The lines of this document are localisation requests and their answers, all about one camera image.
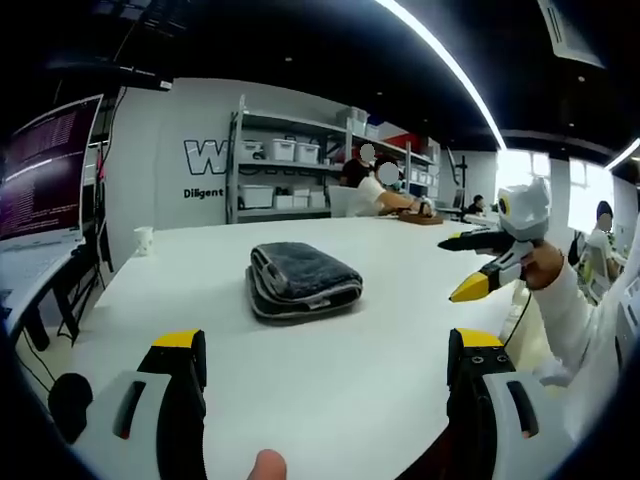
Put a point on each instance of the brown wooden tray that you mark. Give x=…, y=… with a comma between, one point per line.
x=419, y=218

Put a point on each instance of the short ceiling light strip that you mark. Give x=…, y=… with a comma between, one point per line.
x=625, y=152

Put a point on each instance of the white paper cup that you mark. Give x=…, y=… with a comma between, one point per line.
x=144, y=241

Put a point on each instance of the dark grey towel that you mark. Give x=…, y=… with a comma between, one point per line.
x=300, y=275

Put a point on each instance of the person's white clothed torso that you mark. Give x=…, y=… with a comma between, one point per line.
x=605, y=380

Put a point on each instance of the white chair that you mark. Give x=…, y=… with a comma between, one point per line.
x=341, y=202

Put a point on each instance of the computer monitor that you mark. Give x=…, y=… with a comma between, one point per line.
x=45, y=170

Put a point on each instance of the black round object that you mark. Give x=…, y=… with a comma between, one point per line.
x=70, y=407

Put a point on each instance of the ceiling air conditioner unit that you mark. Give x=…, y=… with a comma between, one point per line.
x=570, y=30

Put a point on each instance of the person's right hand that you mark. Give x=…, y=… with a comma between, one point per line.
x=542, y=267

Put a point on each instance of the white side desk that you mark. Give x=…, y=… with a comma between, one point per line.
x=30, y=275

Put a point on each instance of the group of white storage bins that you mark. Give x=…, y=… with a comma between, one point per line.
x=284, y=150

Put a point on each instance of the grey metal shelf rack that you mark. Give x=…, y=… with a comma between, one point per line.
x=235, y=165

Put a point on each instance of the person's left hand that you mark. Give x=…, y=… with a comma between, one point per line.
x=270, y=467

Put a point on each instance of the long ceiling light strip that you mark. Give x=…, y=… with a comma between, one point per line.
x=450, y=60

